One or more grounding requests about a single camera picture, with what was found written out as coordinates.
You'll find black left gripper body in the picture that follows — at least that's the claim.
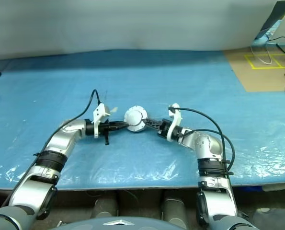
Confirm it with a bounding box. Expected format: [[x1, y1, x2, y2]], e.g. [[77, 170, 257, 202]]
[[98, 121, 114, 146]]

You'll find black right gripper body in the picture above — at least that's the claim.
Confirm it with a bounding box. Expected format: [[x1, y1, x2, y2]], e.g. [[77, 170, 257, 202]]
[[157, 118, 173, 138]]

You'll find round finned motor cover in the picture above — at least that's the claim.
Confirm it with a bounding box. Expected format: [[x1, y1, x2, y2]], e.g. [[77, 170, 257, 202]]
[[124, 104, 148, 131]]

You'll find blue plastic table cover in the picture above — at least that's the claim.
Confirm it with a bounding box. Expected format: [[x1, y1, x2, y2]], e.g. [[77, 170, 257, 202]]
[[0, 49, 285, 191]]

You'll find dark rounded robot leg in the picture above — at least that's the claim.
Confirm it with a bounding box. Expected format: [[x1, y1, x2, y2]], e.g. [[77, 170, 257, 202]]
[[91, 197, 120, 219], [161, 196, 190, 228]]

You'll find grey robot torso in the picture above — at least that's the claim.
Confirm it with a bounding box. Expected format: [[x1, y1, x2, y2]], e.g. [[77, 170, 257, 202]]
[[48, 217, 188, 230]]

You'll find white backdrop sheet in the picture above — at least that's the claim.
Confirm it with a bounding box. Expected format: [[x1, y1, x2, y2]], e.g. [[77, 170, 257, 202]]
[[0, 0, 277, 62]]

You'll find cardboard sheet with yellow tape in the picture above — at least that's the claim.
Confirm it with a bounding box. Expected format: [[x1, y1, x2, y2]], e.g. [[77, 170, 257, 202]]
[[223, 47, 285, 92]]

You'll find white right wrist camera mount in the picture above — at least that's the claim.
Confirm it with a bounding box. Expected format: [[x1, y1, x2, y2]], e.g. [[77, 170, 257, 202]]
[[167, 103, 183, 141]]

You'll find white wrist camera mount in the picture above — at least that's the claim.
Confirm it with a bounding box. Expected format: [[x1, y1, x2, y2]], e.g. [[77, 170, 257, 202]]
[[92, 103, 111, 138], [167, 103, 183, 141]]

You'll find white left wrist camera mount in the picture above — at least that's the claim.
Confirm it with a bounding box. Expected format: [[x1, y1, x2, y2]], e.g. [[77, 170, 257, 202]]
[[92, 103, 111, 138]]

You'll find thin white cable loop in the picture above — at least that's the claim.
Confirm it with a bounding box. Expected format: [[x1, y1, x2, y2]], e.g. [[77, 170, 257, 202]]
[[250, 45, 273, 65]]

